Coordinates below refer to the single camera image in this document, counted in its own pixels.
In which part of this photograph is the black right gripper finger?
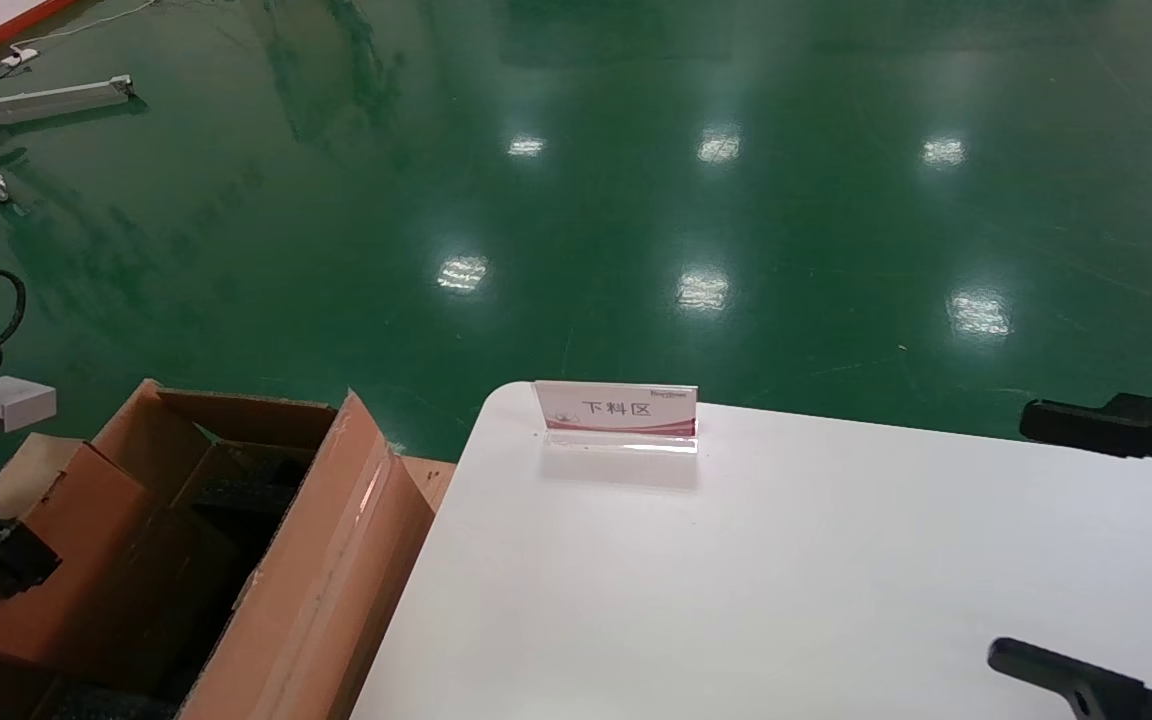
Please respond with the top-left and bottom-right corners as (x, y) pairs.
(1020, 392), (1152, 501)
(986, 637), (1152, 720)

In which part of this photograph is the small cardboard box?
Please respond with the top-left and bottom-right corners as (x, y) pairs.
(0, 440), (242, 696)

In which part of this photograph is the large cardboard box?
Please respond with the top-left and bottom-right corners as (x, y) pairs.
(0, 378), (457, 720)

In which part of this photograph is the black foam padding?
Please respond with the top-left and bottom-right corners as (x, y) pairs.
(36, 678), (182, 720)

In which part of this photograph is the long grey floor bar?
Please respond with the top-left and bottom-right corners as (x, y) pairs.
(0, 75), (137, 113)

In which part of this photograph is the acrylic table sign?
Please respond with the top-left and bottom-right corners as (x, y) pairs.
(534, 380), (700, 456)

